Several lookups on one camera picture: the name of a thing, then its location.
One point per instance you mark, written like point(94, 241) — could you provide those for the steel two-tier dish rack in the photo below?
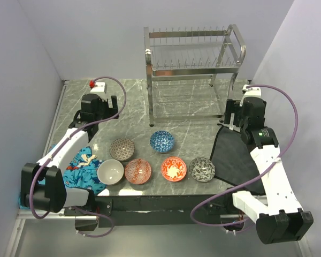
point(180, 55)

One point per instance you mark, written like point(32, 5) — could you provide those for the red geometric pattern bowl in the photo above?
point(138, 171)

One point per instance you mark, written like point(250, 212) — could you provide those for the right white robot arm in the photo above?
point(282, 218)

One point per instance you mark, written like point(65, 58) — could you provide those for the orange floral pattern bowl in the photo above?
point(173, 169)

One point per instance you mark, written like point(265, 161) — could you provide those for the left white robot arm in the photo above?
point(42, 183)

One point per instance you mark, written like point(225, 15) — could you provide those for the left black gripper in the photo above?
point(111, 112)

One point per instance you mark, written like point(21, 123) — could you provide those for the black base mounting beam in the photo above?
point(165, 209)

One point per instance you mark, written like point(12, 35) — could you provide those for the blue triangle pattern bowl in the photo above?
point(162, 141)

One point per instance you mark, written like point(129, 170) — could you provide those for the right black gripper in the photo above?
point(232, 106)

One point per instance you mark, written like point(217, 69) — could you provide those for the blue shark print cloth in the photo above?
point(82, 172)

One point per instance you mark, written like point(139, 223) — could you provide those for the black white leaf bowl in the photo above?
point(202, 169)

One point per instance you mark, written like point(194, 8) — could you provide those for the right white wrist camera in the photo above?
point(250, 92)

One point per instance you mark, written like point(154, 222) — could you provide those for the black microfibre cloth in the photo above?
point(231, 158)

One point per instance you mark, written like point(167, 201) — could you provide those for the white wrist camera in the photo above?
point(250, 92)
point(97, 87)

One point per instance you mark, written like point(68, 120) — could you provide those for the plain white grey bowl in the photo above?
point(110, 172)

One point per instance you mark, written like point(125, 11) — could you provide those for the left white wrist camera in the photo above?
point(97, 87)

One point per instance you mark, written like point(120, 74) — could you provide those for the brown floral pattern bowl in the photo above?
point(122, 149)

